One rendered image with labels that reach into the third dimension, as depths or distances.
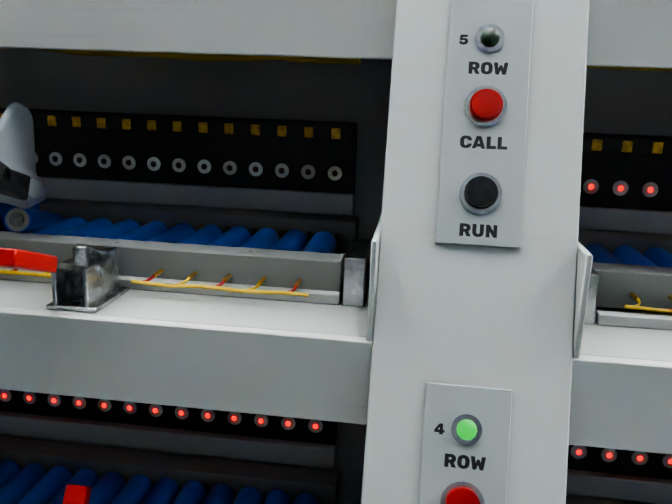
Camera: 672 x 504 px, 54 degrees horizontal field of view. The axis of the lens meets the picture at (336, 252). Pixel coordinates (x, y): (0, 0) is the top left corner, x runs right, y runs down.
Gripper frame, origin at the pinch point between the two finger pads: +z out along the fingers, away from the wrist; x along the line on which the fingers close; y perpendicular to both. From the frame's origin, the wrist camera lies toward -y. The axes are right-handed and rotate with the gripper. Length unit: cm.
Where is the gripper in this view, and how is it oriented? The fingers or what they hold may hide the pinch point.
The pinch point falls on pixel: (3, 200)
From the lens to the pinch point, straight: 48.6
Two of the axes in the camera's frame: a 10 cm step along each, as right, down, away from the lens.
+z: 1.0, 1.0, 9.9
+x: -9.9, -0.6, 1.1
